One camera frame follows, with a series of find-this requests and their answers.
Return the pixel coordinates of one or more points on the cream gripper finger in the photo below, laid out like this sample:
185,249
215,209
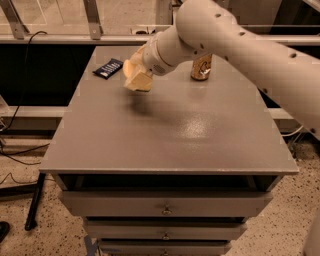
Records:
143,83

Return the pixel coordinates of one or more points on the bottom grey drawer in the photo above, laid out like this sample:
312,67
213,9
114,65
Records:
164,248

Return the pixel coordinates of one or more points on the gold soda can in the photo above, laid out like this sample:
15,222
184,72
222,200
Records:
201,68

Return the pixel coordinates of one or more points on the yellow sponge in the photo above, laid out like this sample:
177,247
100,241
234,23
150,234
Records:
131,71

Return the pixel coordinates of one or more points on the black floor stand leg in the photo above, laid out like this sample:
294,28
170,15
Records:
31,218

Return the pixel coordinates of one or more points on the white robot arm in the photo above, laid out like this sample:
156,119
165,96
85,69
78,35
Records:
289,77

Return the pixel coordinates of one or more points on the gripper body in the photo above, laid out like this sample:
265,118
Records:
152,59

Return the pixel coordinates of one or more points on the middle grey drawer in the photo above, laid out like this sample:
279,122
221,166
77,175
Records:
164,229

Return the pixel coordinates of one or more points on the grey drawer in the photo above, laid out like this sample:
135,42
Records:
164,248
164,229
165,203

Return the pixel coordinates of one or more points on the metal frame rail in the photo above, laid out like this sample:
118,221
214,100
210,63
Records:
133,40

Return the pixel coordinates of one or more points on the top grey drawer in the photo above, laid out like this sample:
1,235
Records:
165,203

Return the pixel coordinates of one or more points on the grey drawer cabinet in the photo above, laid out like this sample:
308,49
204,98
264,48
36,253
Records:
182,135

